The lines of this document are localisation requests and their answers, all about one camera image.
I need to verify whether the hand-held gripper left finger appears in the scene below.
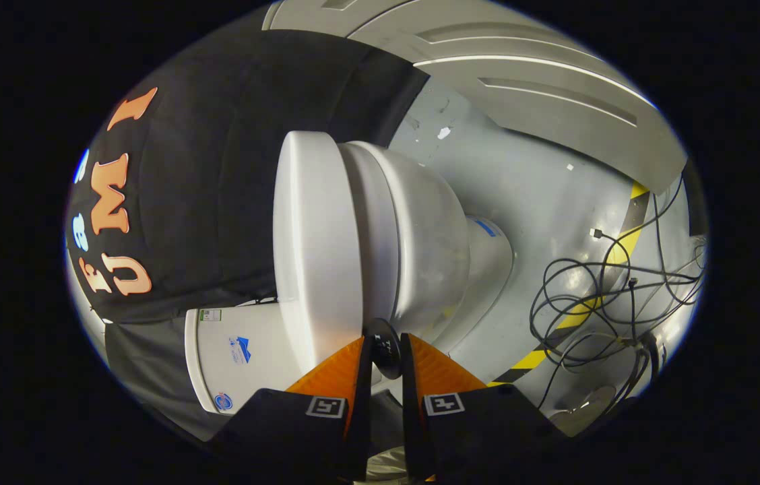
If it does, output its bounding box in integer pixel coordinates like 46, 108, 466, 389
208, 335, 374, 482

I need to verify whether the white drawer cabinet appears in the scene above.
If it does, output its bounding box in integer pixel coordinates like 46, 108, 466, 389
262, 0, 689, 196

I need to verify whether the black backdrop cloth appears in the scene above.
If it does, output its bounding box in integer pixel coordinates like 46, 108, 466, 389
65, 27, 429, 442

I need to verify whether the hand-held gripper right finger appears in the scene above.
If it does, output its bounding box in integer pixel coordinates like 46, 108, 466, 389
400, 332, 569, 482

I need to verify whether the white toilet tank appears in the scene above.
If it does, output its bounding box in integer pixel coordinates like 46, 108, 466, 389
185, 300, 301, 415

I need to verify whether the yellow black floor tape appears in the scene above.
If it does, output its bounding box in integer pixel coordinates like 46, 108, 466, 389
488, 181, 650, 388

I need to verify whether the black round lid knob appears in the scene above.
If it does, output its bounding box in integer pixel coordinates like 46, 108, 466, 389
363, 318, 402, 380

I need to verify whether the tangle of black cables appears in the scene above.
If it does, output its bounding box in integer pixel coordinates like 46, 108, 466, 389
530, 172, 707, 412

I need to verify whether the white toilet lid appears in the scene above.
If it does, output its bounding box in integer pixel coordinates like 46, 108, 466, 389
273, 131, 365, 375

